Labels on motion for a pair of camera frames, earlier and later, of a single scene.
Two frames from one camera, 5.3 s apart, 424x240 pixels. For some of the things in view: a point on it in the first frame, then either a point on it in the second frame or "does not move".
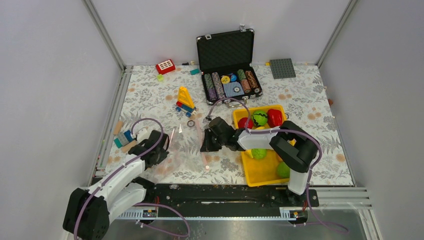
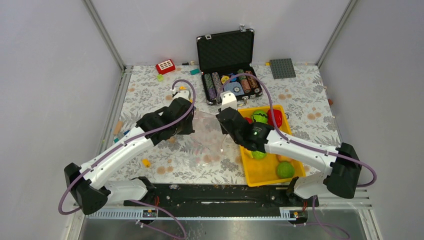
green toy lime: x=259 y=153 does not move
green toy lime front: x=283 y=170 does not move
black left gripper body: x=163 y=155 to x=184 y=127
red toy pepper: x=274 y=117 does not move
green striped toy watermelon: x=260 y=117 does not move
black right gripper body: x=222 y=140 to x=236 y=138
